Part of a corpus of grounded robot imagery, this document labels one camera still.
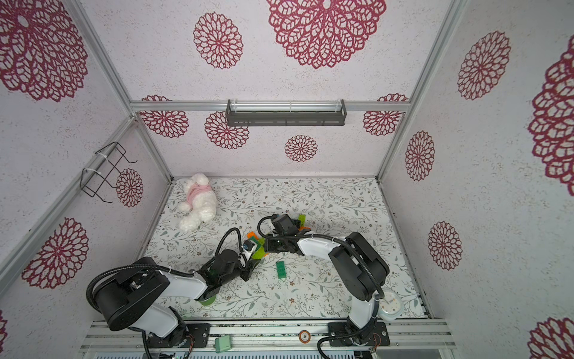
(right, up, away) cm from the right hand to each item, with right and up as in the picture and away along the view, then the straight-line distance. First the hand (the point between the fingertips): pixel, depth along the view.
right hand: (261, 243), depth 90 cm
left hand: (-2, -6, 0) cm, 7 cm away
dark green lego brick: (+8, -10, -2) cm, 13 cm away
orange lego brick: (+18, +5, +6) cm, 20 cm away
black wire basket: (-54, +24, -17) cm, 61 cm away
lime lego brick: (+18, +9, +11) cm, 23 cm away
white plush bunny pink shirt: (-28, +16, +9) cm, 34 cm away
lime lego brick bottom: (-1, -4, -1) cm, 4 cm away
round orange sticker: (+16, -27, -17) cm, 36 cm away
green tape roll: (-17, -18, -12) cm, 28 cm away
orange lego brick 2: (-5, +3, +7) cm, 9 cm away
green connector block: (-10, -28, -20) cm, 36 cm away
